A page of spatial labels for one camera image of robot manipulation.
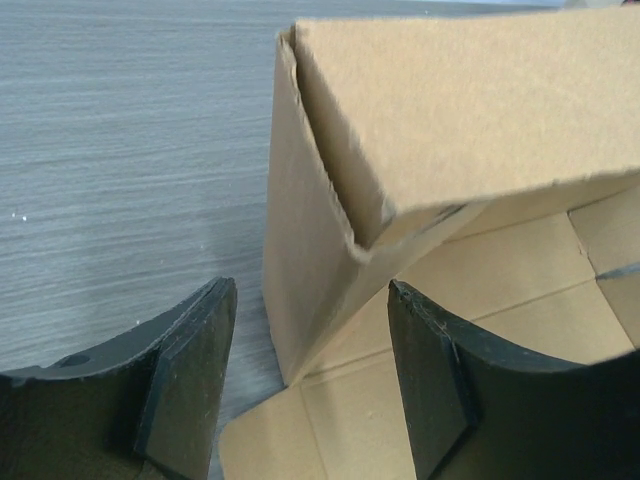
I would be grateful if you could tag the brown cardboard box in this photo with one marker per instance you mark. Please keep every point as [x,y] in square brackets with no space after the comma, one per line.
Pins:
[492,163]

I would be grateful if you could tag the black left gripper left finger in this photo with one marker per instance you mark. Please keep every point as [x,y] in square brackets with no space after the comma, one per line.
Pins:
[142,405]

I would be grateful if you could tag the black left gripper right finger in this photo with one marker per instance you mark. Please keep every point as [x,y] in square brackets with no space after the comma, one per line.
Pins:
[478,406]

